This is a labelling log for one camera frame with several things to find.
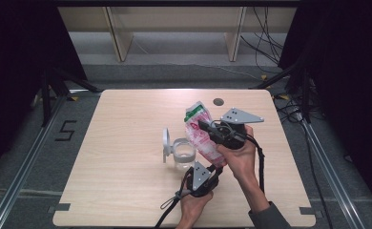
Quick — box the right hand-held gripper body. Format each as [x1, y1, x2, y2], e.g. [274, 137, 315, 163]
[216, 107, 265, 151]

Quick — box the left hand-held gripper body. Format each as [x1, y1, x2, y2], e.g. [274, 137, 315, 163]
[186, 160, 220, 198]

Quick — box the red and white plastic bag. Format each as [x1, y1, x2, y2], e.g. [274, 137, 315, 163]
[183, 100, 228, 169]

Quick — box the white measuring cup with handle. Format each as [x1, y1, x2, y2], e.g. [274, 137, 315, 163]
[162, 127, 197, 171]

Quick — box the person's right hand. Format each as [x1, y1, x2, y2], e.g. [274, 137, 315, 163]
[216, 125, 259, 189]

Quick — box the person's left hand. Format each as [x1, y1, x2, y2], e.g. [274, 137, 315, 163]
[177, 179, 215, 225]

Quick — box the black metal stand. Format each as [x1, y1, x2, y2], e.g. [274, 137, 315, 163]
[250, 60, 312, 123]
[40, 68, 101, 128]

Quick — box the light wooden shelf unit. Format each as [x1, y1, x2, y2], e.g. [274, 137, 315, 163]
[57, 6, 298, 63]

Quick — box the black curtain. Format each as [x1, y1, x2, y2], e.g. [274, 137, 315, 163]
[0, 0, 88, 179]
[279, 0, 372, 220]

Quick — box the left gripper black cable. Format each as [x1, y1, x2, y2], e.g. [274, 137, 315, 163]
[155, 166, 195, 229]

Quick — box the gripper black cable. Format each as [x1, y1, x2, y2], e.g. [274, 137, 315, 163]
[155, 166, 195, 229]
[244, 133, 266, 195]

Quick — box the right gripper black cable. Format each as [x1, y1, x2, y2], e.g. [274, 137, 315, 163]
[244, 133, 266, 195]

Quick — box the tangle of black floor cables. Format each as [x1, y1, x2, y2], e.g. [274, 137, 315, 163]
[274, 92, 306, 125]

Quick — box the bundle of black hanging cables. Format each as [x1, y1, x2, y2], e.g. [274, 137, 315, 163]
[239, 6, 285, 74]

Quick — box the long black floor cable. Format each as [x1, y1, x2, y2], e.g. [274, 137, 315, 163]
[302, 123, 335, 229]

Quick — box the black table bracket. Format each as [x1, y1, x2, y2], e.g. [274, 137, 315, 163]
[47, 203, 72, 214]
[299, 206, 317, 218]

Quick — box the aluminium floor rail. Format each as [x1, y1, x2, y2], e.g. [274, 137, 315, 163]
[301, 120, 366, 229]
[0, 94, 68, 229]

